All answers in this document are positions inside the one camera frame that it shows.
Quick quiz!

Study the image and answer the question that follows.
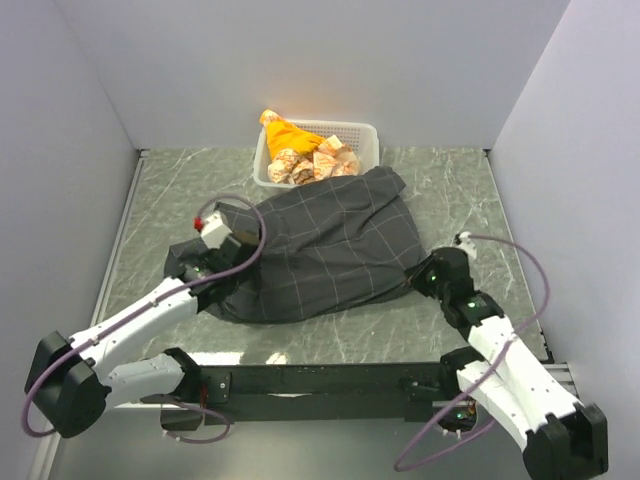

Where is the dark grey checked pillowcase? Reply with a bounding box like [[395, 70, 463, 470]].
[[165, 165, 429, 325]]

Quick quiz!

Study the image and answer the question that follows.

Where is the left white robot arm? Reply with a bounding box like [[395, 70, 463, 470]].
[[21, 232, 265, 438]]

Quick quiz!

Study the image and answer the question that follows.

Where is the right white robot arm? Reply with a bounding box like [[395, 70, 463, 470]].
[[405, 245, 609, 479]]

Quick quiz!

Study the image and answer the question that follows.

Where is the orange patterned pillowcase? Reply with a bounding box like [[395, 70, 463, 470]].
[[260, 109, 361, 185]]

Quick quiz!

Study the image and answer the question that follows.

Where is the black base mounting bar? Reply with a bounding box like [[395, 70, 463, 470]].
[[171, 362, 460, 423]]

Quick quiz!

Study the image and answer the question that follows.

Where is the white plastic basket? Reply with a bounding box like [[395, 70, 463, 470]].
[[253, 111, 380, 192]]

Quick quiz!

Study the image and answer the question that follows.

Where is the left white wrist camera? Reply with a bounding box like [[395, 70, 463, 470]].
[[194, 210, 232, 249]]

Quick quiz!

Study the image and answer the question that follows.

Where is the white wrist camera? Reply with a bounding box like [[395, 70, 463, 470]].
[[453, 231, 477, 260], [194, 210, 232, 249]]

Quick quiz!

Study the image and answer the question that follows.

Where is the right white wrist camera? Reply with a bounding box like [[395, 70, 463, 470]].
[[453, 231, 477, 260]]

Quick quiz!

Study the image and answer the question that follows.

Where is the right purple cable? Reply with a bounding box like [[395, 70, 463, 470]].
[[392, 233, 551, 474]]

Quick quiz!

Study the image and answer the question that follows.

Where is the aluminium frame rail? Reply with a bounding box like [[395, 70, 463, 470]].
[[89, 149, 149, 327]]

